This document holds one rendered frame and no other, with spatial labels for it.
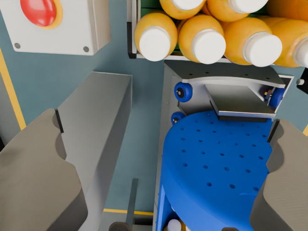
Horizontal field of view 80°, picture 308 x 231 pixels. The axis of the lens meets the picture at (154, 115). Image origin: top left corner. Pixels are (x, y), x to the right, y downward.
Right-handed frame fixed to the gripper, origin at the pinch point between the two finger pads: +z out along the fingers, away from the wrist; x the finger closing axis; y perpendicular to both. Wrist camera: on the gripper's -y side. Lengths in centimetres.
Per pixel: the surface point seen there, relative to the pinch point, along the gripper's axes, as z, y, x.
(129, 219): 79, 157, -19
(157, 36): 13.5, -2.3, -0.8
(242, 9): 13.5, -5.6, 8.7
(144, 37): 13.5, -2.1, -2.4
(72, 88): 123, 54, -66
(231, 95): 24.1, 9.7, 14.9
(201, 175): 7.3, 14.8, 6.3
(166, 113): 34.3, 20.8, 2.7
